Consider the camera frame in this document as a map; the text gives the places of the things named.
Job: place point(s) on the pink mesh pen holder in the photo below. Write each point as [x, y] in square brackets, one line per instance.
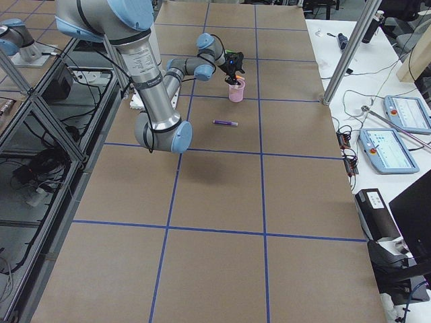
[236, 92]

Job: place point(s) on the aluminium frame post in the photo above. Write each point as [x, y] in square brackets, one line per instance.
[355, 39]

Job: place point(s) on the purple marker pen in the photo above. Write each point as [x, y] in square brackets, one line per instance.
[225, 123]

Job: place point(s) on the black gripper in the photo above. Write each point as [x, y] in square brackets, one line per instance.
[231, 69]

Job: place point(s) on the black box with label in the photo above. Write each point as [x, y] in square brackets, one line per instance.
[376, 221]

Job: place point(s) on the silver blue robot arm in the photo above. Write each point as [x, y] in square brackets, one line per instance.
[127, 25]

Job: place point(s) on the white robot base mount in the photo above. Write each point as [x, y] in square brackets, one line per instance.
[140, 100]

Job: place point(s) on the teach pendant tablet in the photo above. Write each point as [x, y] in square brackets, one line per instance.
[408, 113]
[387, 152]

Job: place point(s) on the lower teach pendant tablet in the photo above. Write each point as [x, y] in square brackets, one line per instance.
[387, 152]

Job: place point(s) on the upper teach pendant tablet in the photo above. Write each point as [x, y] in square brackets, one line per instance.
[408, 113]

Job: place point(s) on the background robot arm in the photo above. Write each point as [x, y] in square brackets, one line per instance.
[18, 43]

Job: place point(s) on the black bottle on table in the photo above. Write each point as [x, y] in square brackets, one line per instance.
[372, 28]

